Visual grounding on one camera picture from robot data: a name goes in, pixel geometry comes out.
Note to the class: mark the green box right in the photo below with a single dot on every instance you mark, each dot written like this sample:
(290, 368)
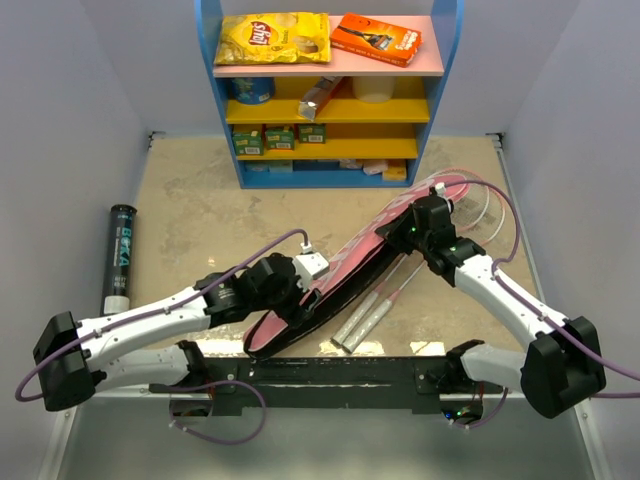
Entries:
(312, 133)

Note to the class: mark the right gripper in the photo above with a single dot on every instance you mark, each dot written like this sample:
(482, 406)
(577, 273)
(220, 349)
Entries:
(391, 233)

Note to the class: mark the green box left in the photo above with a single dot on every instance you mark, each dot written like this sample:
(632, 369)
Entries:
(248, 142)

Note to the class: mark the white cup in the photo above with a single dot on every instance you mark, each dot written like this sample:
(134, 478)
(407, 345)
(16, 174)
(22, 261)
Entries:
(373, 89)

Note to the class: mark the green box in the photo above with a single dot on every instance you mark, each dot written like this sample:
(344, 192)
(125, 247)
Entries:
(248, 142)
(312, 133)
(280, 137)

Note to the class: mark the blue round can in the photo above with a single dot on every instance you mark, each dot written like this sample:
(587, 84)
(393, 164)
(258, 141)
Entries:
(253, 90)

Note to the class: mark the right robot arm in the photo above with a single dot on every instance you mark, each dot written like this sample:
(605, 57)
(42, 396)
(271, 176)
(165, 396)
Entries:
(558, 366)

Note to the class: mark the yellow soap packet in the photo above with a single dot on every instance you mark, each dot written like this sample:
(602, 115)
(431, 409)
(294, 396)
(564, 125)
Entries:
(395, 173)

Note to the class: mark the pink soap packet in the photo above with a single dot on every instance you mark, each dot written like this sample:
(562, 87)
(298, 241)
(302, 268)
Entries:
(374, 166)

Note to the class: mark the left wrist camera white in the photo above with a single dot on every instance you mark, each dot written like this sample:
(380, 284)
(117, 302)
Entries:
(309, 266)

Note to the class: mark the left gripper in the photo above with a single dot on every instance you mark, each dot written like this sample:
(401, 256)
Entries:
(295, 313)

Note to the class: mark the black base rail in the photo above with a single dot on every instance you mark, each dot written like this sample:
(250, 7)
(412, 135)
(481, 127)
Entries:
(421, 384)

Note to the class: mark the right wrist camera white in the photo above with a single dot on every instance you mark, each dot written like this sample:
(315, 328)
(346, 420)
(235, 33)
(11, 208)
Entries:
(440, 190)

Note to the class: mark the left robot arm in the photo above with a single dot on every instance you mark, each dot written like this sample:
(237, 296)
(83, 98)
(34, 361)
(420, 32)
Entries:
(76, 358)

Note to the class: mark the green box middle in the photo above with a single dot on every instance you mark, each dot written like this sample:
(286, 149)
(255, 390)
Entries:
(280, 137)

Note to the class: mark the pink racket bag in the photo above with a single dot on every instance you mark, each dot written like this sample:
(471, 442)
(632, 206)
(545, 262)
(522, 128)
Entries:
(353, 269)

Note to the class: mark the black shuttlecock tube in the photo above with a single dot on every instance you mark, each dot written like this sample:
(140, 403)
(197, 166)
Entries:
(117, 272)

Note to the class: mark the blue shelf unit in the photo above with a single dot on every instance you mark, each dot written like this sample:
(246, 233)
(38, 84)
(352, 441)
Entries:
(396, 130)

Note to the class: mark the orange razor box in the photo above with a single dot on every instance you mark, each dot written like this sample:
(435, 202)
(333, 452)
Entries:
(376, 39)

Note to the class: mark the silver orange carton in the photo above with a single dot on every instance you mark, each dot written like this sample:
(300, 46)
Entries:
(316, 98)

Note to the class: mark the yellow Lays chips bag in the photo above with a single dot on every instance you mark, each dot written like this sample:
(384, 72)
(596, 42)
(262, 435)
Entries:
(274, 38)

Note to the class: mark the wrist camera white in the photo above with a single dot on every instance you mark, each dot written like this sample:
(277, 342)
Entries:
(309, 266)
(440, 190)

